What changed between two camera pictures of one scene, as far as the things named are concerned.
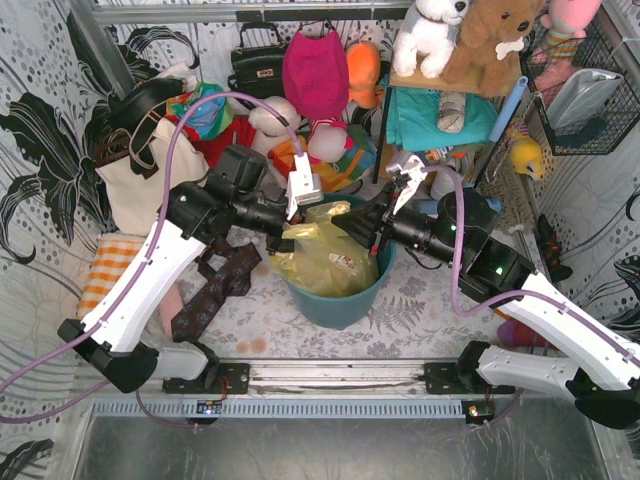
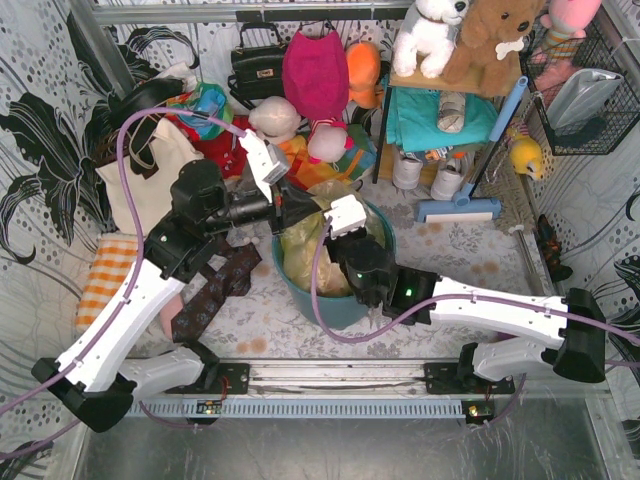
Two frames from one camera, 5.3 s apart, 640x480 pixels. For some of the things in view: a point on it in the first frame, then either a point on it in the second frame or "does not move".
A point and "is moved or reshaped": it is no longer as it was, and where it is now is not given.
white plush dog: (430, 35) does not move
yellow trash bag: (325, 260) is moved or reshaped
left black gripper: (280, 220) → (279, 212)
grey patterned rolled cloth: (451, 112) does not move
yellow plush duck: (525, 153) does not move
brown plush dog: (490, 38) does not move
